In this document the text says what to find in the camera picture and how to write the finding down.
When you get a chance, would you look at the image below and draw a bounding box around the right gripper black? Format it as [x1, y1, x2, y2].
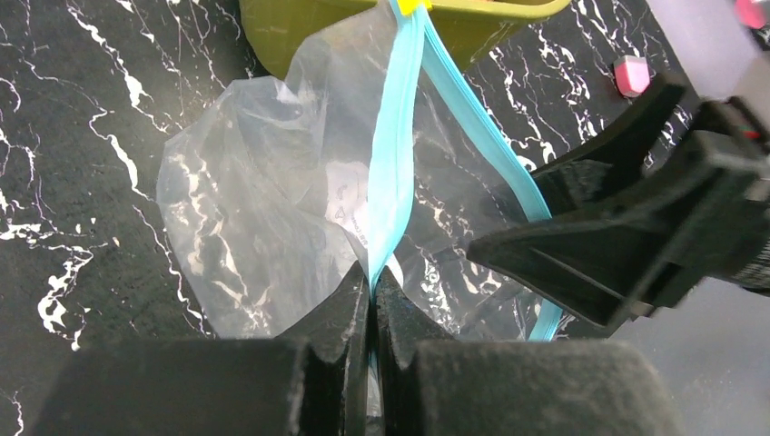
[467, 73, 769, 328]

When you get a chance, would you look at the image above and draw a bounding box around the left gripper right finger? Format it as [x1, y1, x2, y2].
[373, 271, 685, 435]

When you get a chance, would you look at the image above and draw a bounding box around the pink cube block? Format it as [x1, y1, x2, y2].
[613, 55, 651, 98]

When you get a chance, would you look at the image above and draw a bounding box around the clear zip top bag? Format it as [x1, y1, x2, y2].
[154, 0, 564, 436]

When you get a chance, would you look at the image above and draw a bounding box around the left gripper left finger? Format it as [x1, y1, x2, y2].
[33, 263, 369, 435]

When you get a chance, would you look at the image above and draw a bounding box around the olive green plastic bin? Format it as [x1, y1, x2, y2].
[238, 0, 569, 79]

